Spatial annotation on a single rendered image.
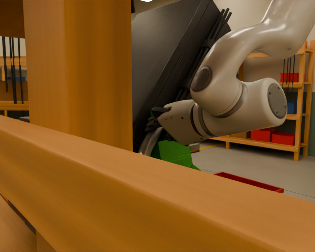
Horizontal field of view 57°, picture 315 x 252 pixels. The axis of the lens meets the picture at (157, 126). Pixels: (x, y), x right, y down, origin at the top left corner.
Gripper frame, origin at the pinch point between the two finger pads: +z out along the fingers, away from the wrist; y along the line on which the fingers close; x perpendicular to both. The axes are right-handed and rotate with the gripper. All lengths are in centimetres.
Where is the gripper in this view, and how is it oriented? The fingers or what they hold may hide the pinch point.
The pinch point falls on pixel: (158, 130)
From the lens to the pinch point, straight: 72.5
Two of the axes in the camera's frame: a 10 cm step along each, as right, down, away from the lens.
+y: -6.5, -6.5, -4.0
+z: -6.3, 1.7, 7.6
